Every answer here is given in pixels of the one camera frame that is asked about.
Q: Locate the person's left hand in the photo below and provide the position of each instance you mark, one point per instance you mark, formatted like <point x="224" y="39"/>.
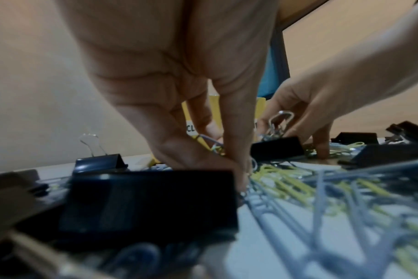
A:
<point x="167" y="54"/>

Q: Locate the person's right hand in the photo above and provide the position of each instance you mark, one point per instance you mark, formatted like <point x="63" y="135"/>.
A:
<point x="333" y="90"/>

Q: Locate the yellow divided tin box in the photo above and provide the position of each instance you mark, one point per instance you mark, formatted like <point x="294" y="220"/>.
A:
<point x="260" y="107"/>

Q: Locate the black metal binder clip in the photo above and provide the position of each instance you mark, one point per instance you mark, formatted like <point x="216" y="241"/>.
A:
<point x="278" y="148"/>

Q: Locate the small paper clip bunch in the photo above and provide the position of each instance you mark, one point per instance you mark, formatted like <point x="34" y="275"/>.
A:
<point x="214" y="147"/>

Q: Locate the group of black binder clips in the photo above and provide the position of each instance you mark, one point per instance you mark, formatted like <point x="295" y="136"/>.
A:
<point x="143" y="204"/>

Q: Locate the wooden partition panel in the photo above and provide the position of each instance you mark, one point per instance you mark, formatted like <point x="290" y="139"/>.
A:
<point x="326" y="35"/>

